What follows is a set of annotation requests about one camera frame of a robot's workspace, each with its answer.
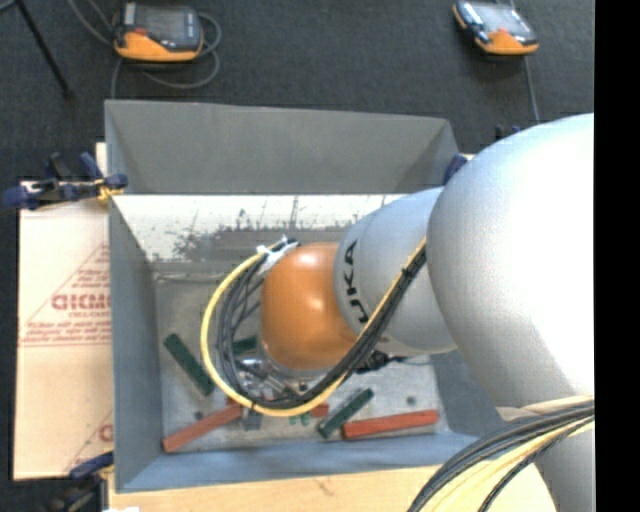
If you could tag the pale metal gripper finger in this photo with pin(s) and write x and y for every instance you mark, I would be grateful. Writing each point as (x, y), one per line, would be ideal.
(247, 419)
(256, 421)

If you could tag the dark green flat block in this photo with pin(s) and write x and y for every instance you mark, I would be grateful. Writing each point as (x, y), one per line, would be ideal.
(246, 345)
(189, 364)
(346, 413)

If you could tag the red-brown flat block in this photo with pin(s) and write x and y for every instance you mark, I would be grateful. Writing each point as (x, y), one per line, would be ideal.
(200, 429)
(320, 410)
(390, 425)

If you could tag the brown cardboard board, red print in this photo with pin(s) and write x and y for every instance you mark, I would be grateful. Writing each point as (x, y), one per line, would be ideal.
(60, 360)

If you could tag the grey metal bin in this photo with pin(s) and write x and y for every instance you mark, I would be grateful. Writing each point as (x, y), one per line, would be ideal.
(280, 160)

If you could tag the black cylinder on white bracket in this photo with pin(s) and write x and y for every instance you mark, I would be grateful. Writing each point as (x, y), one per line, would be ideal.
(376, 361)

